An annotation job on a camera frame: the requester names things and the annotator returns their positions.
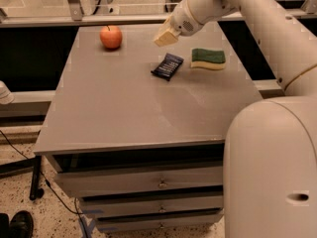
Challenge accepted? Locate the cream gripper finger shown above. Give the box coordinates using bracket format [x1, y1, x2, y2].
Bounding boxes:
[158, 17, 171, 37]
[154, 30, 179, 47]

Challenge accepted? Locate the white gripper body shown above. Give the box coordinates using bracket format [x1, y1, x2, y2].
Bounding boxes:
[170, 0, 203, 36]

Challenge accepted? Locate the blue rxbar blueberry wrapper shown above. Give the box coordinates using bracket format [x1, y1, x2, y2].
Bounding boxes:
[151, 53, 184, 81]

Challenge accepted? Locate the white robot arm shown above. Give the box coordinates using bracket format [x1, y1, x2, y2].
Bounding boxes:
[155, 0, 317, 238]

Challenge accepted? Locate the red apple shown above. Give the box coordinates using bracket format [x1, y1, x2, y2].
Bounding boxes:
[99, 26, 123, 50]

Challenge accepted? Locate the green and yellow sponge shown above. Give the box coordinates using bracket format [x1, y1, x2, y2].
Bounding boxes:
[190, 48, 226, 70]

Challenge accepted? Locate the grey drawer cabinet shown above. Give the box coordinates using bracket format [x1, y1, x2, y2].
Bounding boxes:
[35, 23, 260, 233]

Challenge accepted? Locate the white cylindrical object at left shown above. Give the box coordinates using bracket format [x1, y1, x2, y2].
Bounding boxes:
[0, 80, 14, 105]

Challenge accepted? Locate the black metal stand leg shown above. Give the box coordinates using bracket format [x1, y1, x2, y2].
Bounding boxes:
[29, 156, 44, 201]

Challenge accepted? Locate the black shoe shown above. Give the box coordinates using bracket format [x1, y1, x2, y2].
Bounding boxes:
[8, 210, 34, 238]

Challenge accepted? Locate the grey metal railing frame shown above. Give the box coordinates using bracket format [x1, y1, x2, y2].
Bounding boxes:
[0, 0, 317, 29]

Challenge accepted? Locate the black floor cable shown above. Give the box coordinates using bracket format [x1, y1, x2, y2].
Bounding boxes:
[0, 129, 87, 238]

